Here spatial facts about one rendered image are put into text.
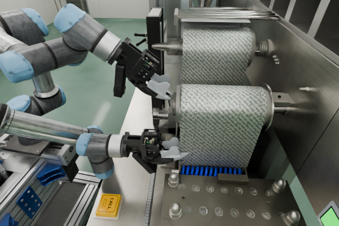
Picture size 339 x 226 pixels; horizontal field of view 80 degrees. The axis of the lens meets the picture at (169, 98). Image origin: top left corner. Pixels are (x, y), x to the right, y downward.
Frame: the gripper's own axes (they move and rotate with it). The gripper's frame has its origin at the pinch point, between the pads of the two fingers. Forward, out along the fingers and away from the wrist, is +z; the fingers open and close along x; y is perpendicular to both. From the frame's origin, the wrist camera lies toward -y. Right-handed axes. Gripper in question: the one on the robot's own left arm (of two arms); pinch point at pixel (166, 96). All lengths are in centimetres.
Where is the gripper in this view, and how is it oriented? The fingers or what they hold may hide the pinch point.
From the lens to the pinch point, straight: 62.7
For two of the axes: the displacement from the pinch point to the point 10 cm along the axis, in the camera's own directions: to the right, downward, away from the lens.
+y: 6.4, -6.0, -4.9
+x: 0.6, -5.9, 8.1
